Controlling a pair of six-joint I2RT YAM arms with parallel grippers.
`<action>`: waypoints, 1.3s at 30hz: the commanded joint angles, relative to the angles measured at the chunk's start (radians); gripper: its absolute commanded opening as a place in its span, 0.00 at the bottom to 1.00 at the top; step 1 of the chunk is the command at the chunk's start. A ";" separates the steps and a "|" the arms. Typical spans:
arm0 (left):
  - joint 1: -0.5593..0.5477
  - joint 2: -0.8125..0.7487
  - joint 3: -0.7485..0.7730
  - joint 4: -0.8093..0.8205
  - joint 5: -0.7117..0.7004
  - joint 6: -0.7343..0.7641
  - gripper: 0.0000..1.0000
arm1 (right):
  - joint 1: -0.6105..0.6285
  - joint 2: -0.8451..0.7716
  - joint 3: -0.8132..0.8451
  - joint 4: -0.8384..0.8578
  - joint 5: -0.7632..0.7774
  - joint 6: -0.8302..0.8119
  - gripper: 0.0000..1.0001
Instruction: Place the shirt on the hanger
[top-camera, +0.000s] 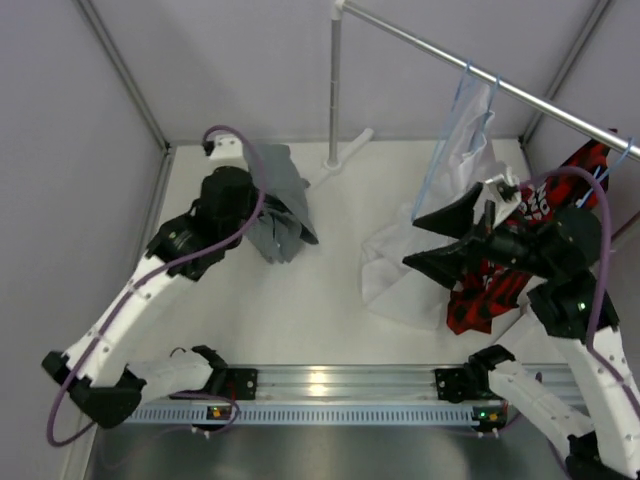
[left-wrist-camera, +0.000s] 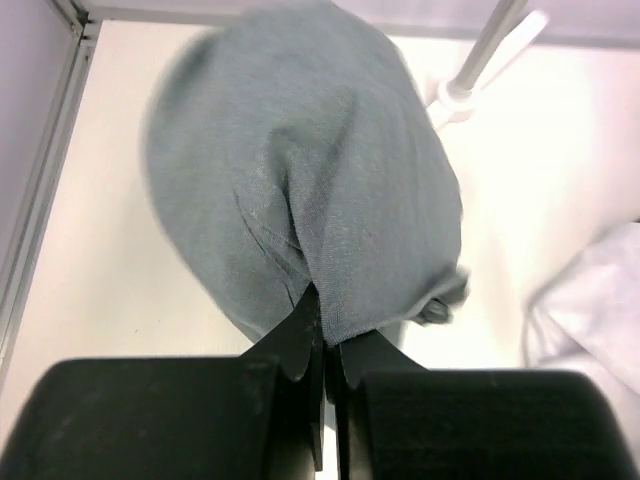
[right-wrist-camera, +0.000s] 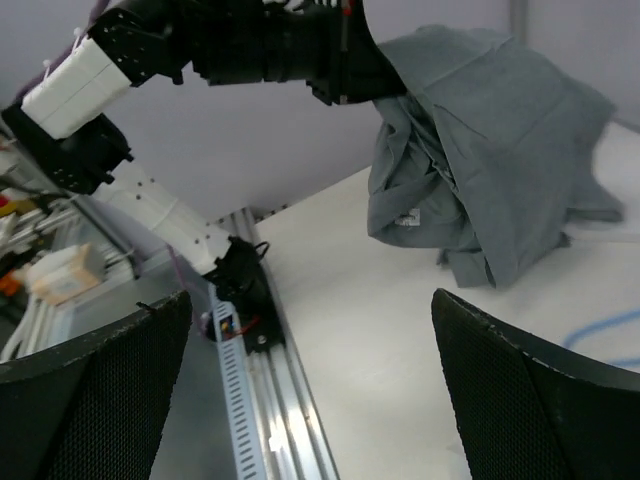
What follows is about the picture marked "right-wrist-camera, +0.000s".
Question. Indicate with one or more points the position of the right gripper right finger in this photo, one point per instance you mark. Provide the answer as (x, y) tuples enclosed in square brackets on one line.
[(526, 408)]

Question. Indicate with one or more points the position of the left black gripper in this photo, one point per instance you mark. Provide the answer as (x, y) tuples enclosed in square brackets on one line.
[(326, 44)]

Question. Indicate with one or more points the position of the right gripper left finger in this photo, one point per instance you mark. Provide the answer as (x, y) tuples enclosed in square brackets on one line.
[(94, 407)]

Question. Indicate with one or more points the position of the light blue hanger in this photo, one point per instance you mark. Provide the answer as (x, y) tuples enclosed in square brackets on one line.
[(612, 338)]

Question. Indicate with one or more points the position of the grey button shirt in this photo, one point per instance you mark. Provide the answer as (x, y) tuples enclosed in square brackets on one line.
[(487, 156)]

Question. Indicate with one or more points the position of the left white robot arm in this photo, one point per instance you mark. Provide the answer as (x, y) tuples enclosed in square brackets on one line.
[(62, 120)]

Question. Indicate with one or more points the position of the cardboard box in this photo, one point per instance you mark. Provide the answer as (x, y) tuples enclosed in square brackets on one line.
[(65, 274)]

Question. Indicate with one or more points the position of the slotted grey cable duct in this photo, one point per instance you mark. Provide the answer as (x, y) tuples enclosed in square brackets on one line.
[(248, 457)]

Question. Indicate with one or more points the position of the aluminium mounting rail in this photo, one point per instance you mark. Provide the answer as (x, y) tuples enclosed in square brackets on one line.
[(292, 439)]

